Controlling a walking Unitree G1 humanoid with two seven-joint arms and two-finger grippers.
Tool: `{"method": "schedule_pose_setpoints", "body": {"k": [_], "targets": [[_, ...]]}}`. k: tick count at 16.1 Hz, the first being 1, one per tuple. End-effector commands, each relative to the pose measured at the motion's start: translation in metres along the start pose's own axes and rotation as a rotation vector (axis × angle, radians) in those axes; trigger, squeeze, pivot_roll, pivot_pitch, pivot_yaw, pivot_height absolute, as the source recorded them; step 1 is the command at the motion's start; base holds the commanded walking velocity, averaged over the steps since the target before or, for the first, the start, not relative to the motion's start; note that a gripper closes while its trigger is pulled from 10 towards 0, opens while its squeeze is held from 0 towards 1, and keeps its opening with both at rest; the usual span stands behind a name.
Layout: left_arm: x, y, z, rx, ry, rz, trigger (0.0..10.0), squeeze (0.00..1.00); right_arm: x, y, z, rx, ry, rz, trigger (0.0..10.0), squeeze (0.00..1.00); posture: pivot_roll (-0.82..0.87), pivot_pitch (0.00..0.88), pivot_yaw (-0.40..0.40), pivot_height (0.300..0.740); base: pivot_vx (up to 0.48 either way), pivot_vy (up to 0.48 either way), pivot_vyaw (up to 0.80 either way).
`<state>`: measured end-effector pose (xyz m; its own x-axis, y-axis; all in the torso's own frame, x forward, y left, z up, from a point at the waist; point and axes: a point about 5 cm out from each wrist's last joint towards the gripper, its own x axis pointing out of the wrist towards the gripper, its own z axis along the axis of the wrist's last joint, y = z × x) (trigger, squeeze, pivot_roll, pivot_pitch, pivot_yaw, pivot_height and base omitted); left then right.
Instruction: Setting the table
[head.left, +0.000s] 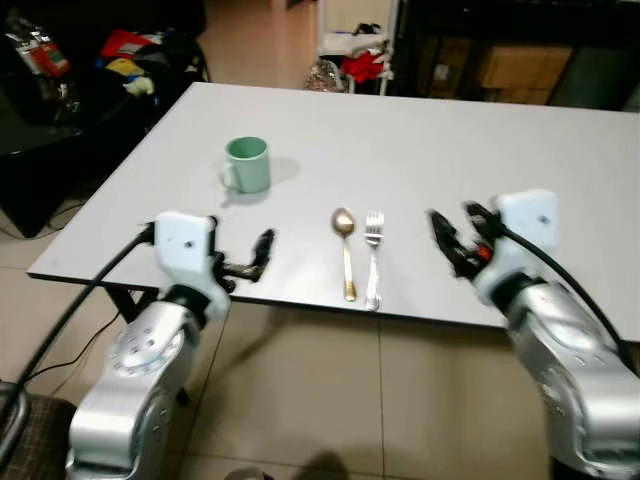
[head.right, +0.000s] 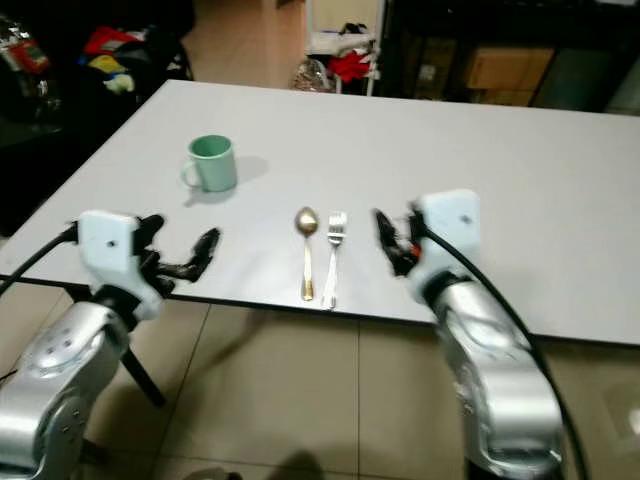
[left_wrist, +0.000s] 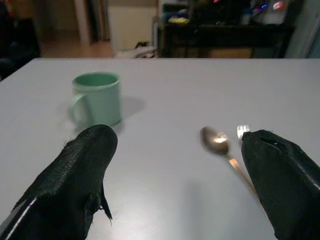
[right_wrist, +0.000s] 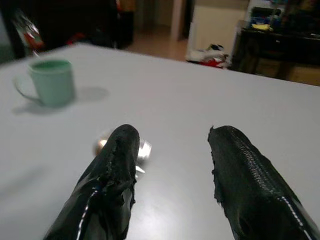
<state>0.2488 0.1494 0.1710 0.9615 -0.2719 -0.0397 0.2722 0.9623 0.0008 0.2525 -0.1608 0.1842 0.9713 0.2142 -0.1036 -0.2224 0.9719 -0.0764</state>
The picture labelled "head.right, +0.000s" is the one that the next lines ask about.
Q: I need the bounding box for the red cloth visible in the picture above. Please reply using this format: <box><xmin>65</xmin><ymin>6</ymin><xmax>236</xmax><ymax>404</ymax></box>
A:
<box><xmin>327</xmin><ymin>48</ymin><xmax>377</xmax><ymax>84</ymax></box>

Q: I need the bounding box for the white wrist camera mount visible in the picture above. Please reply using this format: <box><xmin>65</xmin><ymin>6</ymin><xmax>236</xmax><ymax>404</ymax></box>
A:
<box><xmin>407</xmin><ymin>189</ymin><xmax>482</xmax><ymax>301</ymax></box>
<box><xmin>78</xmin><ymin>209</ymin><xmax>163</xmax><ymax>321</ymax></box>

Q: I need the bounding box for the gold metal spoon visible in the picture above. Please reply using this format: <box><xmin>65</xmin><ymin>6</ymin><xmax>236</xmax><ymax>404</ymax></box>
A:
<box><xmin>294</xmin><ymin>206</ymin><xmax>320</xmax><ymax>301</ymax></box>

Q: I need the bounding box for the brown cardboard box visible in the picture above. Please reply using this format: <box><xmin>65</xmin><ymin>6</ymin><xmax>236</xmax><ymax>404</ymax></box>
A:
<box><xmin>464</xmin><ymin>45</ymin><xmax>557</xmax><ymax>107</ymax></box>

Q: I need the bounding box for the clear bag with red print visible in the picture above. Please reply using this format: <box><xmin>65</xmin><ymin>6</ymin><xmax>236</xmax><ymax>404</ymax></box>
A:
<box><xmin>0</xmin><ymin>18</ymin><xmax>56</xmax><ymax>96</ymax></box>

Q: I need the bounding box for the black cabinet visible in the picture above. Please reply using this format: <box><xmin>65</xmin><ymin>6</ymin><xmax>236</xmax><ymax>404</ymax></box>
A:
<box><xmin>380</xmin><ymin>0</ymin><xmax>640</xmax><ymax>115</ymax></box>

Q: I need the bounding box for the black sofa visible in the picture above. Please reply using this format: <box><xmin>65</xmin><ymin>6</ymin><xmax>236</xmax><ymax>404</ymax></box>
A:
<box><xmin>0</xmin><ymin>0</ymin><xmax>196</xmax><ymax>238</ymax></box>

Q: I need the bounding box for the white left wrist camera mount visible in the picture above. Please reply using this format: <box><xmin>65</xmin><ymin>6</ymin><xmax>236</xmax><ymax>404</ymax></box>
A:
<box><xmin>78</xmin><ymin>209</ymin><xmax>163</xmax><ymax>321</ymax></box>

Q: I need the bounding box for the white shelf unit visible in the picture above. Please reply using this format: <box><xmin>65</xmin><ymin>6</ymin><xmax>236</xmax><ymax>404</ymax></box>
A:
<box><xmin>304</xmin><ymin>0</ymin><xmax>387</xmax><ymax>97</ymax></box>

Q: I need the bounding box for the red yellow plush toy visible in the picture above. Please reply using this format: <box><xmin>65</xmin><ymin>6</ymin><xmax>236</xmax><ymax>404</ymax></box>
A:
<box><xmin>84</xmin><ymin>25</ymin><xmax>156</xmax><ymax>96</ymax></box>

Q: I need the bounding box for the silver metal fork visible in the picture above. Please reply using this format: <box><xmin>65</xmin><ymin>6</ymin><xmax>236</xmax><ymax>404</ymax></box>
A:
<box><xmin>322</xmin><ymin>211</ymin><xmax>349</xmax><ymax>310</ymax></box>

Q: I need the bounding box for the green ceramic mug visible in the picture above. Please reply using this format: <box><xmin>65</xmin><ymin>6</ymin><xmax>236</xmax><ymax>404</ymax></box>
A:
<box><xmin>181</xmin><ymin>134</ymin><xmax>239</xmax><ymax>193</ymax></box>

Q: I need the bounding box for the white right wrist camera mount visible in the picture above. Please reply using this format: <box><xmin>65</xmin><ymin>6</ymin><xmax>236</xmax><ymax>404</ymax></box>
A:
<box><xmin>407</xmin><ymin>189</ymin><xmax>482</xmax><ymax>301</ymax></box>

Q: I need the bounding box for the crumpled clear plastic bag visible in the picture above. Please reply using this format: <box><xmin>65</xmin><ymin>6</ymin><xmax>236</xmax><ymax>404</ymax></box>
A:
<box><xmin>294</xmin><ymin>57</ymin><xmax>337</xmax><ymax>94</ymax></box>

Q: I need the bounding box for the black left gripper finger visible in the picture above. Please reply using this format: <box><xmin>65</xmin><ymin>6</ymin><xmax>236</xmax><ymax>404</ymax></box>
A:
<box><xmin>175</xmin><ymin>228</ymin><xmax>222</xmax><ymax>279</ymax></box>
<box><xmin>136</xmin><ymin>213</ymin><xmax>164</xmax><ymax>263</ymax></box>

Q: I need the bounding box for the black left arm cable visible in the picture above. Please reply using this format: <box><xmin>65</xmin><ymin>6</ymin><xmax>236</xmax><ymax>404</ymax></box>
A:
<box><xmin>0</xmin><ymin>225</ymin><xmax>83</xmax><ymax>296</ymax></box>

